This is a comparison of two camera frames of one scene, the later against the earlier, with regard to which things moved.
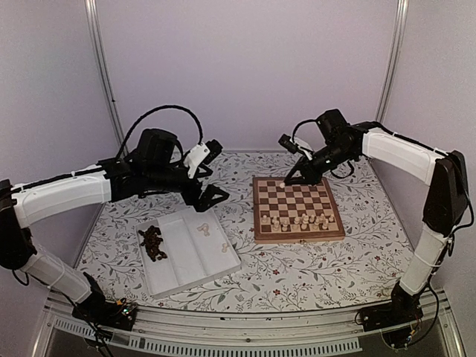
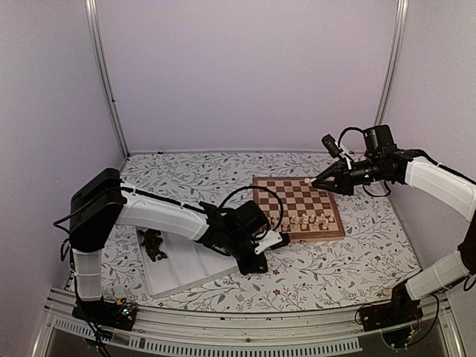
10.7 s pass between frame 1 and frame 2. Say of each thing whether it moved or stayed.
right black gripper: moved
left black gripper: moved
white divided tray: stayed
